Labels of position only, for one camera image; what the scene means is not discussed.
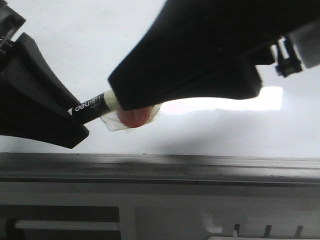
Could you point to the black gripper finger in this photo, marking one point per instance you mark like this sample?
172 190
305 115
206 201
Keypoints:
210 48
34 103

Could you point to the black white whiteboard marker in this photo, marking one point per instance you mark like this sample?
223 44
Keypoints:
107 108

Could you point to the grey under-table rack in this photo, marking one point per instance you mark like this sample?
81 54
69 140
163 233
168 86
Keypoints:
158 211

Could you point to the white whiteboard with grey frame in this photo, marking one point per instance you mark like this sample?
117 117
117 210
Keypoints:
274 137

